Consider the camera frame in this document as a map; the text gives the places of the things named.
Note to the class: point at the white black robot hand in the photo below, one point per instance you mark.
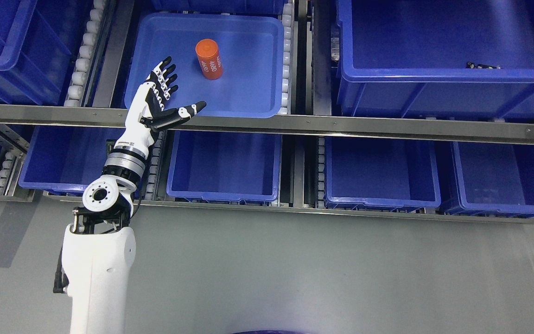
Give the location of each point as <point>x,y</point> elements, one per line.
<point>149,113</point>

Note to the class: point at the orange cylindrical capacitor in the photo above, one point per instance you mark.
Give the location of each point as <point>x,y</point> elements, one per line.
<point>208,55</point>

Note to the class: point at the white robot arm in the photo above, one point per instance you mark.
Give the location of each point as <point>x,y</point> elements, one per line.
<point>99,246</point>

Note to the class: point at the white roller track left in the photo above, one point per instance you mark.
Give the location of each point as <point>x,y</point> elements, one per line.
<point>80,81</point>

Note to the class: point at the blue bin lower middle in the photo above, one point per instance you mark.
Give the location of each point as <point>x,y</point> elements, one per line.
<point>225,167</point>

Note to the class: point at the shallow blue tray bin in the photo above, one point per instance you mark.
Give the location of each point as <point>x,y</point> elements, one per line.
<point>251,50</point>

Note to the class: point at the blue bin upper left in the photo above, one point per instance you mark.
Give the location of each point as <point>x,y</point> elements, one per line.
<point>39,40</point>

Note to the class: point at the blue bin lower centre right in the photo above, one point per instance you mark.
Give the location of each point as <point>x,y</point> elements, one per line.
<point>380,174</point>

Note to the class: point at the small black part in bin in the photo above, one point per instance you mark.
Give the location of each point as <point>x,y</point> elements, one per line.
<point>470,65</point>

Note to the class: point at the large blue bin upper right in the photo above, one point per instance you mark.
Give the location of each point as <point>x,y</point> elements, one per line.
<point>407,58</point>

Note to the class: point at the blue bin lower far right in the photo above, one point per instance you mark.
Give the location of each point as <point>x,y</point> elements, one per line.
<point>486,179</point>

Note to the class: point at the steel shelf frame rail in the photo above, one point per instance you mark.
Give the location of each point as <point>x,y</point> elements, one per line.
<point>431,130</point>

